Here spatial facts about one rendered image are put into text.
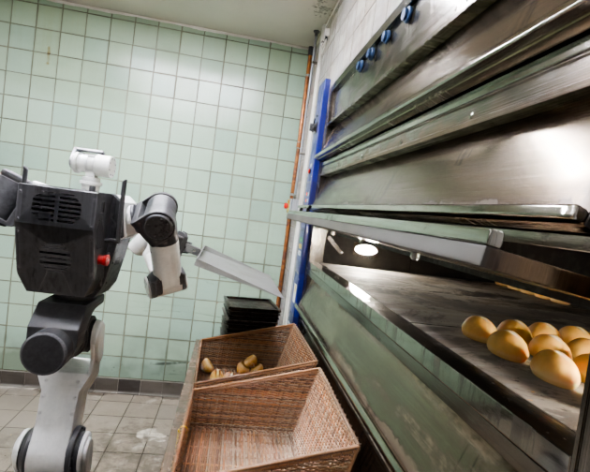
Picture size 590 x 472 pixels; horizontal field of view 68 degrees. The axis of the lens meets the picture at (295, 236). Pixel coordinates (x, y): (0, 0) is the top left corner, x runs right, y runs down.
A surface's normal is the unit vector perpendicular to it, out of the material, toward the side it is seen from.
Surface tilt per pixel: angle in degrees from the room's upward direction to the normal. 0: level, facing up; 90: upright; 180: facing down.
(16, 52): 90
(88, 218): 90
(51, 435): 60
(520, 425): 90
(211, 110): 90
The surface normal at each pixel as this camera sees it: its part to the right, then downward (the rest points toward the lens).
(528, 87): -0.98, -0.12
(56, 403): 0.18, -0.21
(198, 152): 0.14, 0.07
